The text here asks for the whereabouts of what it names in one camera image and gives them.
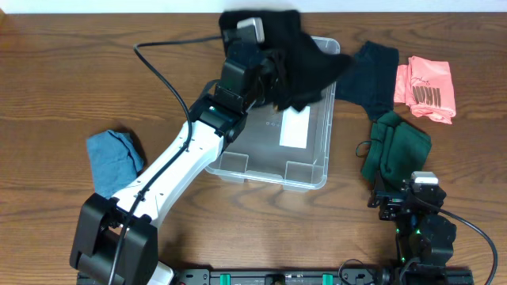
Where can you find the blue cloth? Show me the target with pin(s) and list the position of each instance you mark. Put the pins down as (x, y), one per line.
(114, 161)

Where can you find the pink folded shirt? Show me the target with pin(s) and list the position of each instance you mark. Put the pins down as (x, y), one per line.
(425, 86)

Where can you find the black knit garment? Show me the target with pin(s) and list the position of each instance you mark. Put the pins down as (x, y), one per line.
(303, 69)

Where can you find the dark navy folded garment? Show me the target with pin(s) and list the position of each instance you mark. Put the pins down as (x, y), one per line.
(370, 82)

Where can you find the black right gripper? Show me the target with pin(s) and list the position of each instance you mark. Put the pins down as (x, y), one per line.
(394, 202)

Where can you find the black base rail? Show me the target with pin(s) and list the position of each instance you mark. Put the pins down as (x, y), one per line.
(345, 275)

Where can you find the clear plastic storage bin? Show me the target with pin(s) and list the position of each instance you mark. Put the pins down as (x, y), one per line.
(289, 148)

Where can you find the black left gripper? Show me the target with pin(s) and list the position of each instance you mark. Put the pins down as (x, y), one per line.
(261, 63)

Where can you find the dark green garment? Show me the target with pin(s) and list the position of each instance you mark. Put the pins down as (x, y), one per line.
(397, 149)

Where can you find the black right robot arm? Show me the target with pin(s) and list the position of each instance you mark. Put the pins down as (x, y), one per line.
(422, 235)

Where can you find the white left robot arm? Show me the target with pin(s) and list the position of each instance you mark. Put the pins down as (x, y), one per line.
(116, 239)

